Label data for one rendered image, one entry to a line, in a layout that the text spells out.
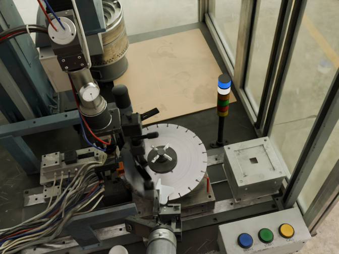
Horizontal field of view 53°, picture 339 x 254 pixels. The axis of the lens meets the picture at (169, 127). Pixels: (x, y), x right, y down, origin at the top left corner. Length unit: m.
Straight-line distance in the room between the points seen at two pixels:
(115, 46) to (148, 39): 0.42
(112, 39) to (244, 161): 0.82
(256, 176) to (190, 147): 0.26
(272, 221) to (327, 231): 1.07
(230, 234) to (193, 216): 0.22
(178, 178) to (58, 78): 0.54
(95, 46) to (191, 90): 0.66
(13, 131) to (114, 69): 0.64
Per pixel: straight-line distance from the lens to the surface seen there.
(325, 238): 2.25
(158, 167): 1.23
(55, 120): 1.35
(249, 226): 1.21
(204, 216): 1.36
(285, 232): 1.21
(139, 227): 1.00
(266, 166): 1.32
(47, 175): 1.48
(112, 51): 1.67
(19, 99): 1.63
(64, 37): 0.79
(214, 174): 1.44
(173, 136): 1.31
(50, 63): 0.92
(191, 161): 1.25
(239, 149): 1.34
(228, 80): 1.21
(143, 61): 1.91
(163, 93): 1.72
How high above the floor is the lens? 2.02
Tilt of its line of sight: 53 degrees down
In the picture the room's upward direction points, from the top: 7 degrees counter-clockwise
